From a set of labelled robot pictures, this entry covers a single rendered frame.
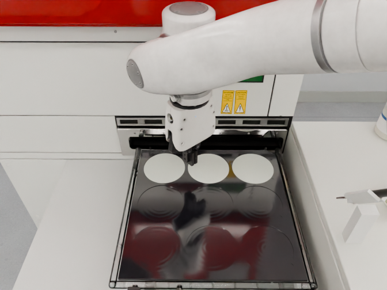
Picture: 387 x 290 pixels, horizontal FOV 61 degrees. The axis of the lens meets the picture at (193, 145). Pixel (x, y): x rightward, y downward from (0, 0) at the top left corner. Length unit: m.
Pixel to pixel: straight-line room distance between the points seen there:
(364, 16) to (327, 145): 0.51
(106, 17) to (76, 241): 0.49
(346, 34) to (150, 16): 0.40
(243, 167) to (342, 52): 0.51
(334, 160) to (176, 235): 0.38
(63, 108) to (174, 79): 0.48
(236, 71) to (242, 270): 0.37
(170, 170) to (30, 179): 0.49
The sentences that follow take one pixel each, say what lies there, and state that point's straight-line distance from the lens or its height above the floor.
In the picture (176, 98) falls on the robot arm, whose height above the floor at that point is 1.15.
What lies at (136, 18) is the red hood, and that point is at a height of 1.24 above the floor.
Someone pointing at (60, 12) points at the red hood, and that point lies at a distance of 0.70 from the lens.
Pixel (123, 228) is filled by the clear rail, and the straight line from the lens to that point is 0.70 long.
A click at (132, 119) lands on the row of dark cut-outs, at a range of 0.85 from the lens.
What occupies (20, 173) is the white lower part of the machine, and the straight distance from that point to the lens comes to 1.11.
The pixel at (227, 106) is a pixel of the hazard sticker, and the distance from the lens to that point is 0.81.
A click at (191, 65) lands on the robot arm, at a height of 1.27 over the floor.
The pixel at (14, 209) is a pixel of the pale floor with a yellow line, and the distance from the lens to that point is 2.09.
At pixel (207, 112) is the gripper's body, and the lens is 0.63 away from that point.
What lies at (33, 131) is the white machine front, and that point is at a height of 0.92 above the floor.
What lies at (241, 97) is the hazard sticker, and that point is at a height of 1.03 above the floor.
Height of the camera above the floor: 1.48
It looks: 42 degrees down
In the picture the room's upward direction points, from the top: straight up
